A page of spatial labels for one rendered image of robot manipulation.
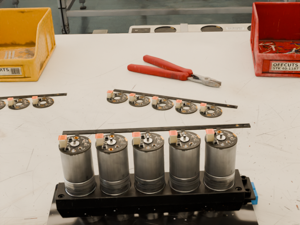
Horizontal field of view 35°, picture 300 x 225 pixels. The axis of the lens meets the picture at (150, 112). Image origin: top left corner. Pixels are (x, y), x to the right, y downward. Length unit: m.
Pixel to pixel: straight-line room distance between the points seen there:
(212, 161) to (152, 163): 0.05
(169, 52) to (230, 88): 0.13
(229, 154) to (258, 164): 0.09
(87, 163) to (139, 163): 0.04
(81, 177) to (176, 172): 0.07
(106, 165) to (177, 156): 0.05
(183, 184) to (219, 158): 0.04
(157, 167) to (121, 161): 0.03
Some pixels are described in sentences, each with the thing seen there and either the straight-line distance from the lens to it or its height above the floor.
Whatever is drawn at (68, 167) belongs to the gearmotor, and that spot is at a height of 0.80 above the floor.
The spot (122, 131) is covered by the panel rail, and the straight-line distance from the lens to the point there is 0.38.
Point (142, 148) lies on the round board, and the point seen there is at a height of 0.81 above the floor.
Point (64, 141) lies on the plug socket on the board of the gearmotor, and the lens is 0.36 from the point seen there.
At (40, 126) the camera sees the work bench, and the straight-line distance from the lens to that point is 0.52.
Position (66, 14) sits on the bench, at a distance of 2.79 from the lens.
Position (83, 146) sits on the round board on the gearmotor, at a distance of 0.36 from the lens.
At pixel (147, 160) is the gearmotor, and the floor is 0.80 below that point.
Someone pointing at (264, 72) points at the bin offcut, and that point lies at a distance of 0.61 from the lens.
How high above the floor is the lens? 1.01
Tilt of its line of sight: 30 degrees down
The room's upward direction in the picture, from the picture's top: 2 degrees counter-clockwise
